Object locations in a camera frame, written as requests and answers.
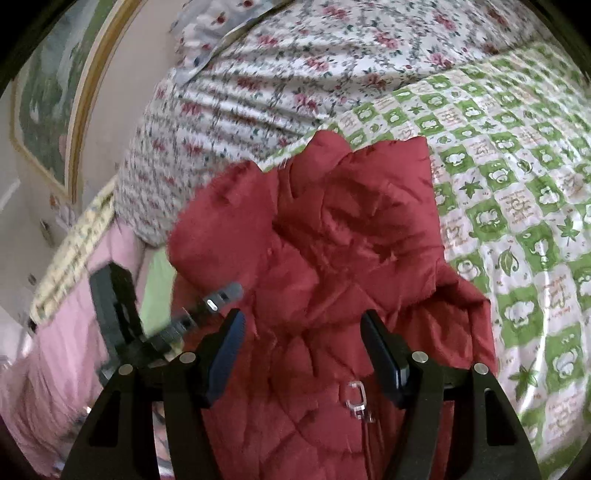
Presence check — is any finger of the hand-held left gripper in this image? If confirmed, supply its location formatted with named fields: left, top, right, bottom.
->
left=161, top=283, right=245, bottom=344

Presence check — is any red floral quilt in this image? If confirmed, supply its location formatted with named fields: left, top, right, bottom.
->
left=113, top=0, right=555, bottom=250

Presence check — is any gold framed wall painting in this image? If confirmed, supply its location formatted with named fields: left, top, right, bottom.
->
left=11, top=0, right=145, bottom=204

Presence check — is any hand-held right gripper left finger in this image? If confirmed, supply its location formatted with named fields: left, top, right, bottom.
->
left=60, top=308, right=247, bottom=480

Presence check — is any yellow patterned cloth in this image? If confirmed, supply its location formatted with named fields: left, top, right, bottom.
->
left=30, top=181, right=117, bottom=324

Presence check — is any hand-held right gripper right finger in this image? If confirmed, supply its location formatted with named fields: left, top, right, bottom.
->
left=359, top=310, right=544, bottom=480

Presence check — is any red quilted blanket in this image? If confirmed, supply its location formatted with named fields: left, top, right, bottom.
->
left=167, top=130, right=498, bottom=480

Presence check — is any pink blanket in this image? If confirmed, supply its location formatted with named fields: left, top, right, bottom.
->
left=0, top=226, right=174, bottom=477

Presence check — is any green checkered bed sheet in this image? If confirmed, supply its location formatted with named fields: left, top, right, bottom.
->
left=139, top=41, right=591, bottom=467

